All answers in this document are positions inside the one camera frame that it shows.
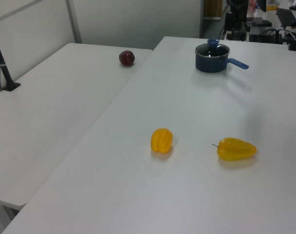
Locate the black clamped camera pole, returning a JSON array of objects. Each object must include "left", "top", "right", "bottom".
[{"left": 288, "top": 13, "right": 296, "bottom": 52}]

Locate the flat black box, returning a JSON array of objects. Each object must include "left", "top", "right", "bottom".
[{"left": 246, "top": 19, "right": 273, "bottom": 28}]

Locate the black computer keyboard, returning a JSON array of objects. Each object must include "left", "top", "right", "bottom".
[{"left": 276, "top": 7, "right": 296, "bottom": 28}]

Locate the brown cardboard panel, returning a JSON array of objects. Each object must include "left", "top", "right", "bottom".
[{"left": 203, "top": 0, "right": 223, "bottom": 19}]

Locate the black equipment stand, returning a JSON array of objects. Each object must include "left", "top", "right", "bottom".
[{"left": 224, "top": 0, "right": 249, "bottom": 41}]

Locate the dark blue saucepan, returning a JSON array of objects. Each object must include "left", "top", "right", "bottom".
[{"left": 195, "top": 43, "right": 250, "bottom": 73}]

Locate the dark red toy fruit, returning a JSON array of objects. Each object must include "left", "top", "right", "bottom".
[{"left": 118, "top": 50, "right": 136, "bottom": 67}]

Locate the glass lid with blue knob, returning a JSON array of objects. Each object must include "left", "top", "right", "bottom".
[{"left": 196, "top": 38, "right": 230, "bottom": 58}]

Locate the short yellow bell pepper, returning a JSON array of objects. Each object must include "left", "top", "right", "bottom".
[{"left": 150, "top": 128, "right": 174, "bottom": 154}]

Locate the long yellow bell pepper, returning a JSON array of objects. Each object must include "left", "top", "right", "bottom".
[{"left": 212, "top": 137, "right": 257, "bottom": 162}]

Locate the black camera pole with band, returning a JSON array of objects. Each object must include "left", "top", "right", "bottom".
[{"left": 0, "top": 24, "right": 21, "bottom": 92}]

